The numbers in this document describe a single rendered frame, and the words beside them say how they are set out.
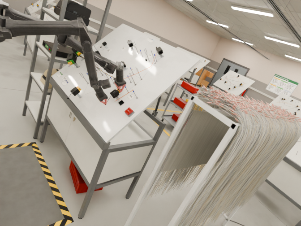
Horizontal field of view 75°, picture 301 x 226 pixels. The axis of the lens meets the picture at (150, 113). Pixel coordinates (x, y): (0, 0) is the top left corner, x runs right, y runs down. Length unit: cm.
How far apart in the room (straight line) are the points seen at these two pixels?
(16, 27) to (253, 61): 1278
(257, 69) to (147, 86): 1168
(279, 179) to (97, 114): 296
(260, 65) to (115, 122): 1199
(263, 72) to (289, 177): 973
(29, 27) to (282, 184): 360
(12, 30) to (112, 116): 84
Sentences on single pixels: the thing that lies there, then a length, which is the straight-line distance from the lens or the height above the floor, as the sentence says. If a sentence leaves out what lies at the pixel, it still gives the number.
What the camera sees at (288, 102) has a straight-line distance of 1039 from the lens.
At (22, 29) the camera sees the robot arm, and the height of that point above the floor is 147.
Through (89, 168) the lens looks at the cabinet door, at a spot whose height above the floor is 51.
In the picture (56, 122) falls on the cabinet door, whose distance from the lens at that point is 232.
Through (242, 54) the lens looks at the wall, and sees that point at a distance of 1371.
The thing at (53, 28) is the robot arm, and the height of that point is 152.
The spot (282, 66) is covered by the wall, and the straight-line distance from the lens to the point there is 1271.
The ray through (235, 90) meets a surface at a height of 106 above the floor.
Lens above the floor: 167
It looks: 20 degrees down
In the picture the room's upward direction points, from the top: 24 degrees clockwise
